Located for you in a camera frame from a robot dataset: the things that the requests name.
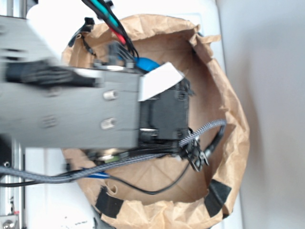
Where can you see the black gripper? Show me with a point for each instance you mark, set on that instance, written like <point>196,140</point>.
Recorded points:
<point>164,118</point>

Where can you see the grey metal robot arm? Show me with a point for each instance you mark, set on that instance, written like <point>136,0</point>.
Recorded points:
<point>44,103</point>

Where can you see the white paper label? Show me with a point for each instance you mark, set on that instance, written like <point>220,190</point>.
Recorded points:
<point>158,81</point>

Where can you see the blue plastic toy bottle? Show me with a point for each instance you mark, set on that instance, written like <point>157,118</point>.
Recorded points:
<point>145,64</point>

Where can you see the brown paper lined bin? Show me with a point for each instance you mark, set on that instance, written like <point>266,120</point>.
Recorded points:
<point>200,199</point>

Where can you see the white plastic lid platform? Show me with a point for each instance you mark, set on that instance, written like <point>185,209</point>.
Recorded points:
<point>65,206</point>

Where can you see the black corner bracket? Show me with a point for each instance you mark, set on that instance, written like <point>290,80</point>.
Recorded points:
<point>5,150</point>

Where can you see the aluminium frame rail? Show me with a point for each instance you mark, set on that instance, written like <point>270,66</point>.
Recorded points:
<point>12,199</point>

